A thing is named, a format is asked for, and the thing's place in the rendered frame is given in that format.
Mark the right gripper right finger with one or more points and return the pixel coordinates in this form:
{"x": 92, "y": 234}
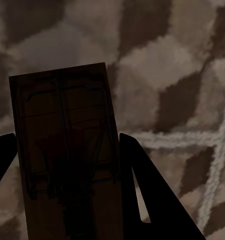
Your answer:
{"x": 169, "y": 219}

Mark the mousetrap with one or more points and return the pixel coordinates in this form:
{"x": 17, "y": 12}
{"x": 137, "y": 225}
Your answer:
{"x": 69, "y": 153}

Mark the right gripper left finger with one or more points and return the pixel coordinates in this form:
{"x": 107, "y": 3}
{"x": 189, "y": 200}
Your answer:
{"x": 8, "y": 151}

